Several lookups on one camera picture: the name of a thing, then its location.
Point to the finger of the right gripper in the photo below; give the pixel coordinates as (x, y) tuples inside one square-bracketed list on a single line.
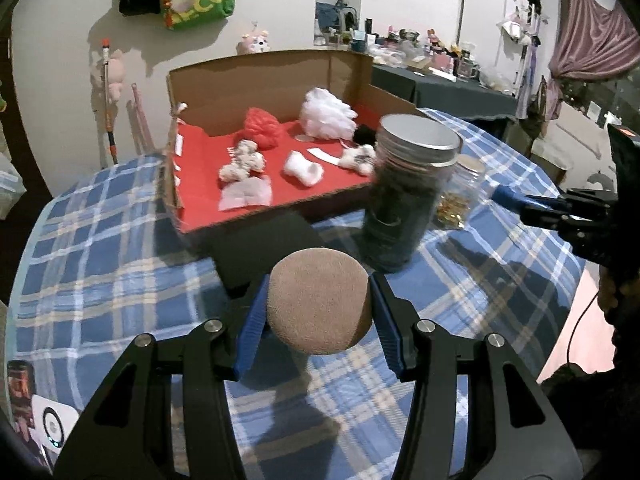
[(571, 200), (577, 225)]

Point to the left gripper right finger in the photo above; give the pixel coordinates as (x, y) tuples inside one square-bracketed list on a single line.
[(476, 411)]

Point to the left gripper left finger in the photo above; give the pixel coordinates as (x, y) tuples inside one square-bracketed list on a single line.
[(124, 432)]

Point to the white fluffy bunny keychain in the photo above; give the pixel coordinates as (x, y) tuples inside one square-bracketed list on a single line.
[(359, 159)]

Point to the black pom pom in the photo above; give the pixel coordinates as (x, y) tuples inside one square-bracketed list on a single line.
[(364, 135)]

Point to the tan round powder puff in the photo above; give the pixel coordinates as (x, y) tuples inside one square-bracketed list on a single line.
[(319, 301)]

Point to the white mesh bath pouf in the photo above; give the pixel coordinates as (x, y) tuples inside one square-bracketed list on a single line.
[(324, 116)]

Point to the white cloth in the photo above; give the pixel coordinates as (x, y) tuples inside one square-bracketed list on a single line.
[(307, 173)]

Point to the white gauze pad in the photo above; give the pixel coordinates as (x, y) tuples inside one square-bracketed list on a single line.
[(251, 192)]

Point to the cream chunky knit scrunchie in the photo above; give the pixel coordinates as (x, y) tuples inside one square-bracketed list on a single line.
[(245, 161)]

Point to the coral red bath pouf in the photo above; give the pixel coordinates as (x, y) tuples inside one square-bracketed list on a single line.
[(262, 128)]

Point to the blue and white sock roll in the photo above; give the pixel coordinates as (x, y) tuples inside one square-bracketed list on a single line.
[(506, 197)]

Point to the white square device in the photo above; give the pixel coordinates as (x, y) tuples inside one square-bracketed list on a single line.
[(53, 422)]

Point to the small glass jar gold contents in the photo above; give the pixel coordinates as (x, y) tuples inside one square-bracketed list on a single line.
[(461, 193)]

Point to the purple curtain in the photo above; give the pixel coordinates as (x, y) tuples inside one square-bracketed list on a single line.
[(596, 44)]

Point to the tall glass jar dark contents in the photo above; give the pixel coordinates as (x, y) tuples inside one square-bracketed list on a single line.
[(414, 160)]

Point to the blue plaid tablecloth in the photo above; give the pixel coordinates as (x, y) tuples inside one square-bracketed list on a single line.
[(104, 263)]

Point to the dark green covered side table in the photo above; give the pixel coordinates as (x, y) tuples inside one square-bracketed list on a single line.
[(466, 100)]

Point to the white wardrobe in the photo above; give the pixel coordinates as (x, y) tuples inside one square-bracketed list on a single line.
[(481, 26)]

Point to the black EXOTOO box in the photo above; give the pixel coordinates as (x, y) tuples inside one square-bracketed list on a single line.
[(248, 250)]

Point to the cardboard box red lining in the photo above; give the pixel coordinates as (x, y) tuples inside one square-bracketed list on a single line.
[(259, 97)]

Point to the pink horned plush toy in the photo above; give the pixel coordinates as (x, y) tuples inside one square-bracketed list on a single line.
[(255, 41)]

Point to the orange tipped stick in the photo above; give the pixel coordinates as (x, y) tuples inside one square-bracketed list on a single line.
[(108, 119)]

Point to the wall mirror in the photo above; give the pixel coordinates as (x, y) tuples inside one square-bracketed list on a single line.
[(335, 21)]

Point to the pink plush on wall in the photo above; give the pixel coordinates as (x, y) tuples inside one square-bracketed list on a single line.
[(116, 74)]

